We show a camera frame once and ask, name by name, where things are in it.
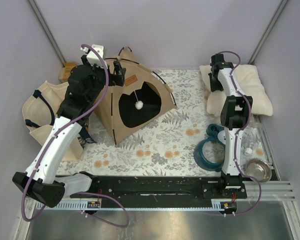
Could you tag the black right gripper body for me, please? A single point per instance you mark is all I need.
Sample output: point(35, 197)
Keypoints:
point(215, 85)

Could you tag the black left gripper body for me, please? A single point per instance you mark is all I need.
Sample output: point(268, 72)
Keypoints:
point(99, 74)

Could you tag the black tent pole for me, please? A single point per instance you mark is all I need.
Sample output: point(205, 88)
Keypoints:
point(131, 58)
point(109, 109)

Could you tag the beige fabric pet tent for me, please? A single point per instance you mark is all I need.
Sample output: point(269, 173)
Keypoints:
point(144, 97)

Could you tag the white fluffy pillow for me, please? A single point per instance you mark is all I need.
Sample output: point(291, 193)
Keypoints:
point(249, 81)

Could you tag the clear plastic bottle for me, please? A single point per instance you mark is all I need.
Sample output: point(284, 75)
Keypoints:
point(251, 141)

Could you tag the steel pet bowl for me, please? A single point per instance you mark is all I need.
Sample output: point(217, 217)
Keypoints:
point(259, 169)

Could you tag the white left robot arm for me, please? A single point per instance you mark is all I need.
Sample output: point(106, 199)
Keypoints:
point(39, 180)

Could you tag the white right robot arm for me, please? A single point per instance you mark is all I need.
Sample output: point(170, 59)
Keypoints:
point(235, 117)

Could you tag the cardboard box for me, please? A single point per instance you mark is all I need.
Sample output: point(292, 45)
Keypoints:
point(66, 71)

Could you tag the white pompom toy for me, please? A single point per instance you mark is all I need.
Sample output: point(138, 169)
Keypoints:
point(139, 105)

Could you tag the cream canvas tote bag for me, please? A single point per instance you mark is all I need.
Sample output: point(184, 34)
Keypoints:
point(40, 110)

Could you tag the floral patterned mat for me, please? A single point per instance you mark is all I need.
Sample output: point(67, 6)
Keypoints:
point(164, 147)

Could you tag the aluminium frame post right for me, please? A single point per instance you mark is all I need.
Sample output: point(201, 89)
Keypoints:
point(268, 30)

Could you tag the aluminium frame post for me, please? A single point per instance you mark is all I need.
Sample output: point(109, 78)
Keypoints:
point(268, 30)
point(46, 30)

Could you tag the aluminium frame post left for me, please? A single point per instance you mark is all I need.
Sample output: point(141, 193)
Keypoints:
point(46, 30)

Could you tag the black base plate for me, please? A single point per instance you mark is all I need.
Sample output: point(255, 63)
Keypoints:
point(167, 192)

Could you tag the white slotted cable duct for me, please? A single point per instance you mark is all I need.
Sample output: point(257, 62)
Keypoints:
point(77, 204)

